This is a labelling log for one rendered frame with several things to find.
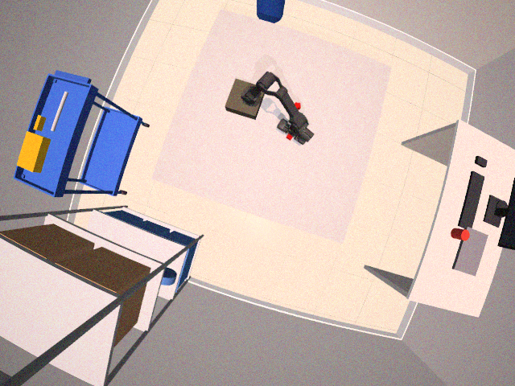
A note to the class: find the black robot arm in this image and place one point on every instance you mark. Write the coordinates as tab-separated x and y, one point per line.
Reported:
298	120

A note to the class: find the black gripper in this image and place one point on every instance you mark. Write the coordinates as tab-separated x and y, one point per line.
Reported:
285	128

